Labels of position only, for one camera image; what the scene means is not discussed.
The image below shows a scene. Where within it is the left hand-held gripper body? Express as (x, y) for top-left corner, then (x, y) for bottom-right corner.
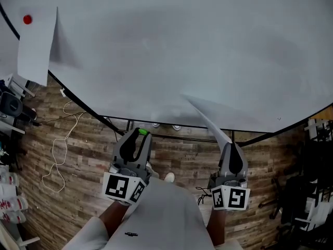
(103, 161), (152, 206)

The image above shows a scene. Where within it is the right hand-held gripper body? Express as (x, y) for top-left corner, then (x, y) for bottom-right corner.
(207, 174), (251, 211)

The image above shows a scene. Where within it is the white paper sheet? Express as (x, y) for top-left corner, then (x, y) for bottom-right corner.
(16, 6), (58, 88)
(181, 93), (234, 157)

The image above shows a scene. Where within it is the person's right forearm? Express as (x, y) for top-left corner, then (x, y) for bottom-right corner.
(206, 208), (227, 246)

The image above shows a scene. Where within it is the person's left forearm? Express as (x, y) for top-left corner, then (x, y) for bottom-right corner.
(99, 200), (129, 239)

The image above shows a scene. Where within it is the person's left white shoe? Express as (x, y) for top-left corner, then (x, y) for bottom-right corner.
(145, 161), (160, 179)

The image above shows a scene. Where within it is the person's white shirt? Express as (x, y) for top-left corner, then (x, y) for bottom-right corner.
(60, 177), (245, 250)

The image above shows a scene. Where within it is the black office chair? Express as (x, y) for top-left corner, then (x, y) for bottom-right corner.
(259, 176), (314, 227)

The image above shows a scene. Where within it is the clear bottle red label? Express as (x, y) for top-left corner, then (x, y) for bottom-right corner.
(0, 196), (29, 214)
(0, 171), (21, 186)
(0, 210), (27, 224)

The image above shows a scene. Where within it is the black coiled cable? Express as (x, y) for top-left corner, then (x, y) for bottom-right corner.
(194, 185), (213, 206)

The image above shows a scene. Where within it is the long white cable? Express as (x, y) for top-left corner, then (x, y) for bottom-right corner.
(41, 99), (87, 194)

